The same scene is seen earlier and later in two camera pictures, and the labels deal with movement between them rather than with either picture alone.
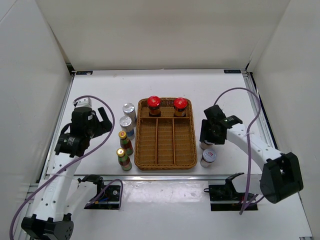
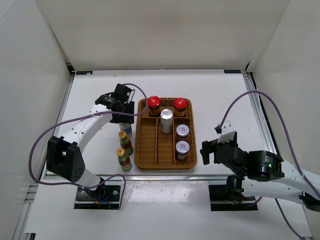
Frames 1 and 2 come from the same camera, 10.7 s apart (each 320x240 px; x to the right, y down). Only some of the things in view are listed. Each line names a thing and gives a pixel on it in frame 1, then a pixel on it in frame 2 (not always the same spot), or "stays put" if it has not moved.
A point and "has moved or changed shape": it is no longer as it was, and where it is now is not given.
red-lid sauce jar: [153, 103] stays put
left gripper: [102, 126] → [126, 119]
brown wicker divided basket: [166, 142] stays put
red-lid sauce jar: [180, 105] stays put
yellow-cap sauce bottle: [124, 160] stays put
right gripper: [204, 134] → [209, 147]
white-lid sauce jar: [208, 156] has moved or changed shape
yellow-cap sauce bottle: [125, 143] stays put
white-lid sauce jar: [207, 144] has moved or changed shape
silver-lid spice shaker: [129, 110] has moved or changed shape
